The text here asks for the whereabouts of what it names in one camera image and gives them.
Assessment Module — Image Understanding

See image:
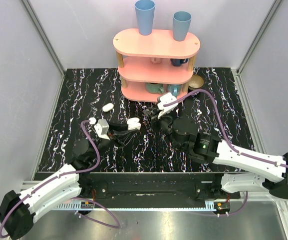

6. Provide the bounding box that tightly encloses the dark blue mug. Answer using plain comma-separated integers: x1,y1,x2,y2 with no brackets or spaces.
170,58,189,67

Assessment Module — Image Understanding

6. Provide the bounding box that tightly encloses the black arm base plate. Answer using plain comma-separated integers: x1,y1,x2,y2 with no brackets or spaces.
76,172,241,200

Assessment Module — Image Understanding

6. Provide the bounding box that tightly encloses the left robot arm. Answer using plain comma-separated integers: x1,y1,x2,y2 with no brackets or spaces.
0,117,141,240

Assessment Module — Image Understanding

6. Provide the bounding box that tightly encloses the brown ceramic bowl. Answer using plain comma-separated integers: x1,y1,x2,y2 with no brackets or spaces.
188,74,204,91

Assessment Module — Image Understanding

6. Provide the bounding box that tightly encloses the right orange connector board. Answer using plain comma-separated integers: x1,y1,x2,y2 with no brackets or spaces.
215,202,230,211

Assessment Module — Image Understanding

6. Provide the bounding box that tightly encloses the left light blue cup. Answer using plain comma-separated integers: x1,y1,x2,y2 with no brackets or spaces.
135,0,155,36

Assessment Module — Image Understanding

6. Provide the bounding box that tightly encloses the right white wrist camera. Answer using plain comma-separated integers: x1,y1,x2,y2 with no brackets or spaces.
157,92,178,119

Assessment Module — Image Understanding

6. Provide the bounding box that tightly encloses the orange connector board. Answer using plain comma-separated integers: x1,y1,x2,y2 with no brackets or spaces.
80,201,94,210
215,202,230,211

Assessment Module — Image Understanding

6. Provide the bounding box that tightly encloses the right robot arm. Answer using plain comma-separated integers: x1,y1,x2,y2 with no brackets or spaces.
143,107,288,200

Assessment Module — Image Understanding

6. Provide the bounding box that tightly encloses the white earbuds charging case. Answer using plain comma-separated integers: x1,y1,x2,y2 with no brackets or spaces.
127,117,141,130

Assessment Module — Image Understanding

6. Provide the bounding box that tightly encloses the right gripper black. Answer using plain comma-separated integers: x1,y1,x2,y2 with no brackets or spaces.
143,107,184,152

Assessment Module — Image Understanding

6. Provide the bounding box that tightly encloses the white oval pebble case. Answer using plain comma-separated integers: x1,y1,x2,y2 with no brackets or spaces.
102,103,114,113

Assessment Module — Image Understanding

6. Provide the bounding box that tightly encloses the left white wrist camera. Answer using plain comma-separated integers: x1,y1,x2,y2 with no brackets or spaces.
94,119,110,140

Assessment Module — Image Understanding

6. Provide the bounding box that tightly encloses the left orange connector board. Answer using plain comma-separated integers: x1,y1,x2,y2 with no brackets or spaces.
80,201,94,210

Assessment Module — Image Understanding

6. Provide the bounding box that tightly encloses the right light blue cup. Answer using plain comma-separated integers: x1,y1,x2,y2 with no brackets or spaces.
172,11,192,42

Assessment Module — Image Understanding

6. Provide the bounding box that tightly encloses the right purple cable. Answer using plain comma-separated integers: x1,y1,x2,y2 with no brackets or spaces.
163,89,288,217

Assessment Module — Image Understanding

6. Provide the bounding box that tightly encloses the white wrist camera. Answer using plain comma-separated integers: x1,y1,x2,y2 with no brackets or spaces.
157,92,178,119
94,119,110,140

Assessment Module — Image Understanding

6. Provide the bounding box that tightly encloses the blue butterfly mug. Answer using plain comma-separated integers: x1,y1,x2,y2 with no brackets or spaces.
167,84,181,97

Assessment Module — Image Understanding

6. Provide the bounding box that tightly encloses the pink three-tier wooden shelf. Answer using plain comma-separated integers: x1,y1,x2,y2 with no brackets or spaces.
113,28,201,103

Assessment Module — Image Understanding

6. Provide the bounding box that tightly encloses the light blue cup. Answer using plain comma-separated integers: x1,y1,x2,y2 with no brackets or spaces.
172,11,192,42
135,0,155,36

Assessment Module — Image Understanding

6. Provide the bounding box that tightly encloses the teal glazed ceramic mug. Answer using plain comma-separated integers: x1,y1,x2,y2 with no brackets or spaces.
145,82,165,94

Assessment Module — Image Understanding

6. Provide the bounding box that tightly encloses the pink mug on shelf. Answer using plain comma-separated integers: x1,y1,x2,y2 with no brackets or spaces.
151,57,161,64

